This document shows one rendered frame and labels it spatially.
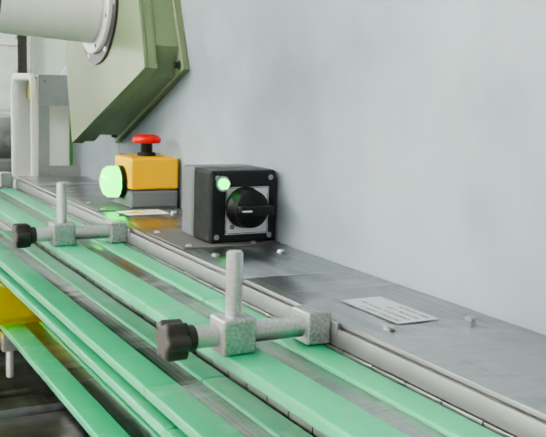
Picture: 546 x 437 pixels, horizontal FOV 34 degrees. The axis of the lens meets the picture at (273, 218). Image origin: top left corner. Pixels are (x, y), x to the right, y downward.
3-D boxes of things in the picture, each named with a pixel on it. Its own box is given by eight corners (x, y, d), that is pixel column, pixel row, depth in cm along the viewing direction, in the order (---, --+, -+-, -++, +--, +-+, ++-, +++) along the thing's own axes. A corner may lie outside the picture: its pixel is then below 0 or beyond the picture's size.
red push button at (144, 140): (127, 157, 127) (127, 133, 127) (154, 157, 129) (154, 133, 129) (137, 159, 124) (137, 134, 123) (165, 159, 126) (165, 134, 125)
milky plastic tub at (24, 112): (54, 185, 185) (10, 186, 181) (54, 74, 182) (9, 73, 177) (78, 195, 170) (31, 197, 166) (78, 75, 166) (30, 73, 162)
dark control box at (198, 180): (246, 230, 108) (181, 233, 104) (248, 163, 107) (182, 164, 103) (279, 241, 101) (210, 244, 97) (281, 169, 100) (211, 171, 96)
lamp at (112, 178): (116, 195, 128) (95, 196, 126) (117, 163, 127) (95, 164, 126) (126, 199, 124) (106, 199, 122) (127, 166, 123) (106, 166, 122)
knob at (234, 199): (262, 226, 100) (276, 231, 97) (224, 228, 98) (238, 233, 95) (263, 185, 99) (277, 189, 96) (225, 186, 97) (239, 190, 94)
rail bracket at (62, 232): (121, 238, 111) (9, 244, 104) (121, 179, 110) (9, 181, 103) (132, 244, 107) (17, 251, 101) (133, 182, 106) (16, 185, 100)
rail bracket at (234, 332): (313, 333, 70) (150, 352, 64) (316, 240, 69) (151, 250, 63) (340, 347, 67) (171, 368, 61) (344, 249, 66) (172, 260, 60)
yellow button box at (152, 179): (163, 201, 132) (113, 203, 129) (163, 150, 131) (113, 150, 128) (181, 207, 126) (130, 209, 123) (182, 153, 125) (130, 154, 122)
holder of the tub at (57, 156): (56, 211, 186) (18, 212, 182) (56, 75, 182) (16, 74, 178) (81, 223, 171) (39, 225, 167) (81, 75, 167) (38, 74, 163)
